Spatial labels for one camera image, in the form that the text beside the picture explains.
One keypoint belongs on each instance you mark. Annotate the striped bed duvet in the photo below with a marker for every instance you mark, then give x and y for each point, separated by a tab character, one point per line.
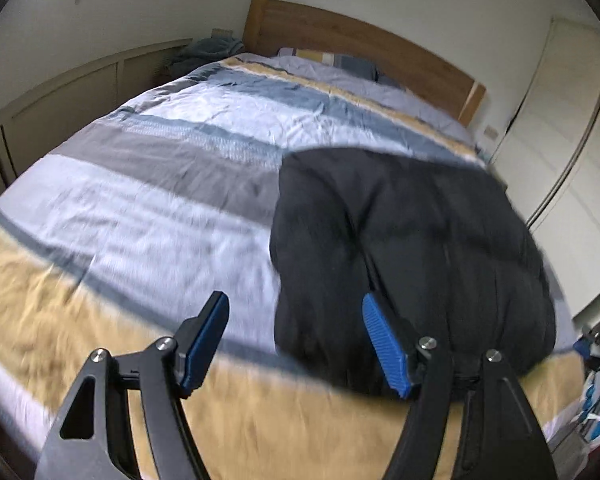
155	200

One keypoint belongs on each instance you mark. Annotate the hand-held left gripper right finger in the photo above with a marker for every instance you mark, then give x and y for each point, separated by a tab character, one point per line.
385	345

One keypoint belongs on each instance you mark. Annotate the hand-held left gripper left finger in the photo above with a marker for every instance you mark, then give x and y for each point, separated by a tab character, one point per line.
205	340

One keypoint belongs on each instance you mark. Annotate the black puffer jacket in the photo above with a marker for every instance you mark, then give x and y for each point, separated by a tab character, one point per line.
405	230

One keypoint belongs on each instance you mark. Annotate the wall socket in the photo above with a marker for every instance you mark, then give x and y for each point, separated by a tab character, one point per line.
221	32
491	132

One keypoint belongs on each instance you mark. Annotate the wooden headboard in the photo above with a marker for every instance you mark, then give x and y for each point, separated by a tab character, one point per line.
355	30

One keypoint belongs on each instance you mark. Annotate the blue pillow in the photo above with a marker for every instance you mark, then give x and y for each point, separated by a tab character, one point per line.
391	82

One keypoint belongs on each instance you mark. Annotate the striped pillow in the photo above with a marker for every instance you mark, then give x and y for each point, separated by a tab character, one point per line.
325	59

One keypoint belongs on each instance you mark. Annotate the beige louvered cabinet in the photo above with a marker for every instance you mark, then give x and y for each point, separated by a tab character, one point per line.
55	100

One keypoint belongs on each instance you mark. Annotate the white wardrobe doors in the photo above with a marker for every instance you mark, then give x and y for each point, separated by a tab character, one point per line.
555	135

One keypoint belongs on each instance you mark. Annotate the blue-grey cloth pile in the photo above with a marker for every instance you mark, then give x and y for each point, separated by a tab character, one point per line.
210	50

